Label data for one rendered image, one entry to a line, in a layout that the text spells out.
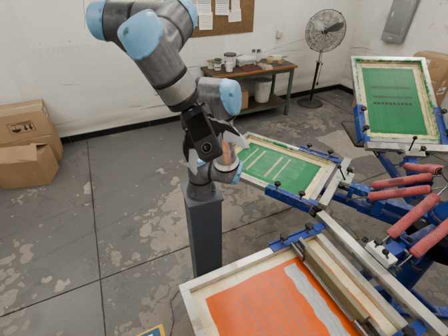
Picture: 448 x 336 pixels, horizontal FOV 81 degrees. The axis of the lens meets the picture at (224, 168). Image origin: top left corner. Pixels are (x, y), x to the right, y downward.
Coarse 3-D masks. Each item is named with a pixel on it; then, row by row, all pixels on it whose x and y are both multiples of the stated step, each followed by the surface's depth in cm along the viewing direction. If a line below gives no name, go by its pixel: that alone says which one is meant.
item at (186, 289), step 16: (320, 240) 137; (256, 256) 129; (272, 256) 132; (336, 256) 129; (224, 272) 122; (352, 272) 122; (192, 288) 116; (368, 288) 116; (192, 304) 110; (384, 304) 110; (192, 320) 105; (400, 320) 105
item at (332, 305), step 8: (328, 296) 117; (304, 304) 114; (328, 304) 114; (336, 304) 114; (360, 304) 114; (304, 312) 111; (312, 312) 111; (336, 312) 111; (368, 312) 111; (312, 320) 109; (344, 320) 109; (320, 328) 106; (352, 328) 106
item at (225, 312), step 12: (288, 264) 130; (300, 264) 130; (252, 276) 124; (264, 276) 124; (276, 276) 124; (288, 276) 124; (312, 276) 124; (240, 288) 120; (252, 288) 120; (288, 288) 120; (216, 300) 115; (228, 300) 115; (300, 300) 115; (216, 312) 111; (228, 312) 111; (240, 312) 111; (216, 324) 107; (228, 324) 107; (240, 324) 107
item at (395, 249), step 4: (388, 244) 129; (392, 244) 129; (396, 244) 129; (388, 248) 127; (392, 248) 127; (396, 248) 127; (400, 248) 127; (392, 252) 125; (396, 252) 125; (400, 252) 125; (372, 256) 123; (396, 256) 125; (400, 256) 129
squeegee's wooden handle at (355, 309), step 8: (312, 256) 121; (312, 264) 122; (320, 264) 118; (320, 272) 118; (328, 272) 115; (328, 280) 114; (336, 280) 112; (336, 288) 110; (344, 288) 109; (336, 296) 112; (344, 296) 107; (352, 296) 106; (344, 304) 108; (352, 304) 104; (352, 312) 105; (360, 312) 101; (360, 320) 102
